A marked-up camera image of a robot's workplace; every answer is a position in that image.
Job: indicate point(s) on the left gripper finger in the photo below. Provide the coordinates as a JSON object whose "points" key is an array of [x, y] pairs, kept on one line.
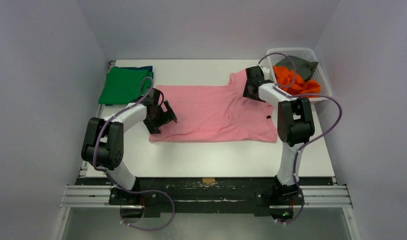
{"points": [[153, 126], [168, 114]]}

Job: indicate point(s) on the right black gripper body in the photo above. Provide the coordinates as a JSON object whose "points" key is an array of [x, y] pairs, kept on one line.
{"points": [[249, 89]]}

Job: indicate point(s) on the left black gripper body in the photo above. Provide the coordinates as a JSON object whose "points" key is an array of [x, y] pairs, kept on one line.
{"points": [[158, 113]]}

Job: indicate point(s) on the pink t-shirt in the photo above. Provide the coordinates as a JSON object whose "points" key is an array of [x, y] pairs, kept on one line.
{"points": [[208, 114]]}

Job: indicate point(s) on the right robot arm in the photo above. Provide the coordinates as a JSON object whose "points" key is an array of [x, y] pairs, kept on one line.
{"points": [[295, 126]]}

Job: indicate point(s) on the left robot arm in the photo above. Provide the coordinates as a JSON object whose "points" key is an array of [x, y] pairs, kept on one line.
{"points": [[103, 144]]}

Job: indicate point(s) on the white plastic basket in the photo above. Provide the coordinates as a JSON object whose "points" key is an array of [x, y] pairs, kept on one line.
{"points": [[306, 54]]}

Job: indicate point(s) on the orange t-shirt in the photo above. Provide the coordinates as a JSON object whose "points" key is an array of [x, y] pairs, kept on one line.
{"points": [[293, 83]]}

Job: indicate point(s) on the green folded t-shirt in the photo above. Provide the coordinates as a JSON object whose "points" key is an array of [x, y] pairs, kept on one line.
{"points": [[123, 85]]}

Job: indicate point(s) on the dark blue folded t-shirt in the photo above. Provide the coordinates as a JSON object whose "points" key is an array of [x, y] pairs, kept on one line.
{"points": [[148, 68]]}

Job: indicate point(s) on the dark grey t-shirt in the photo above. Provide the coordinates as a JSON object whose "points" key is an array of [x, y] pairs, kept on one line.
{"points": [[305, 69]]}

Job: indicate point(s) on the brown tape piece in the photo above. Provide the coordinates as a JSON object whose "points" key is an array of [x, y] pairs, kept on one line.
{"points": [[207, 181]]}

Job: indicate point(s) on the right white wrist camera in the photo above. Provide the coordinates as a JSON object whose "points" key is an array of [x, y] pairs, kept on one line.
{"points": [[266, 73]]}

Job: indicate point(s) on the black mounting base rail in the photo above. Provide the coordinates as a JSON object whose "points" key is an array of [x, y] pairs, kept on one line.
{"points": [[229, 195]]}

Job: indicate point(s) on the aluminium frame rail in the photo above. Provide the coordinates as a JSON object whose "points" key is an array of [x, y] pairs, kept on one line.
{"points": [[98, 196]]}

